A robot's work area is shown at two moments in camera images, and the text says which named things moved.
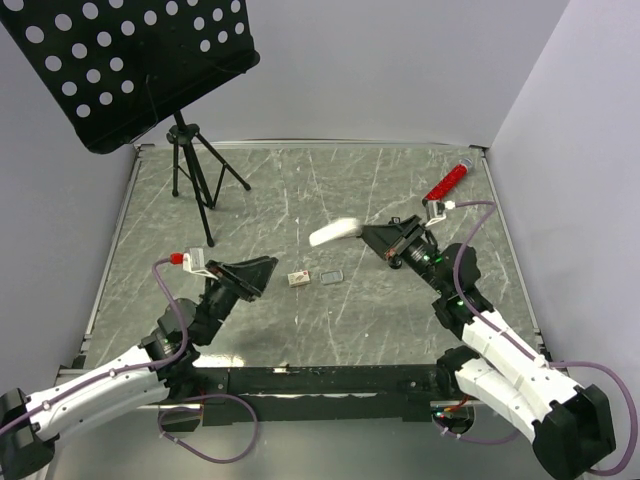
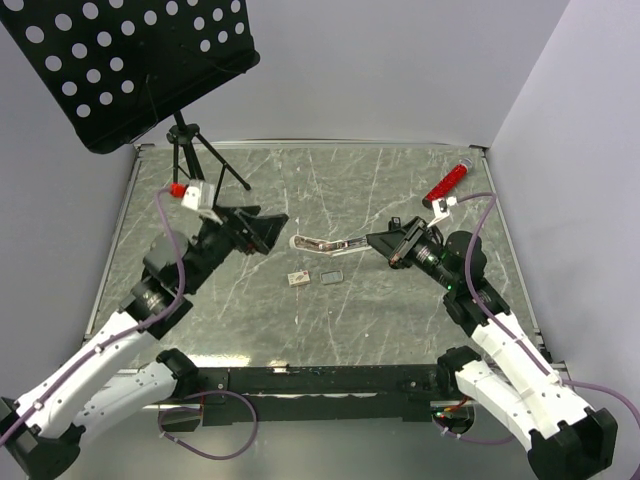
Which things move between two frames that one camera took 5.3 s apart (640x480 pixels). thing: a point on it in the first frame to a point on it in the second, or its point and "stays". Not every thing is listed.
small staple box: (298, 278) stays
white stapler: (341, 229) to (330, 247)
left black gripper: (250, 276) to (262, 231)
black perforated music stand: (113, 67) stays
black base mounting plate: (315, 394) stays
